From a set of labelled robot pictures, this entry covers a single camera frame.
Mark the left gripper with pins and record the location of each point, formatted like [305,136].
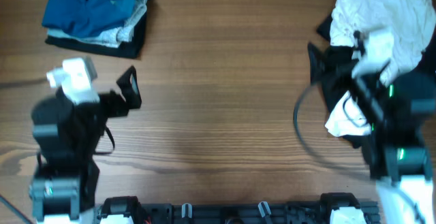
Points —
[129,90]

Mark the black t-shirt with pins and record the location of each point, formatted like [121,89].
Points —
[326,63]

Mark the folded light denim garment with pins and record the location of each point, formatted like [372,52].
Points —
[111,38]

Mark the folded black garment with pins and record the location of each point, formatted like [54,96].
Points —
[125,50]

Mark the white t-shirt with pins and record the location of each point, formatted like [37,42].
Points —
[412,23]

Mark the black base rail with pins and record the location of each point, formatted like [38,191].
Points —
[316,211]

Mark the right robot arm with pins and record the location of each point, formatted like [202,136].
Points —
[398,158]

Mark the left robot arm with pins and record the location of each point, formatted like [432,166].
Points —
[67,128]

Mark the folded blue shirt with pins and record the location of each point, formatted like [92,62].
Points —
[86,18]

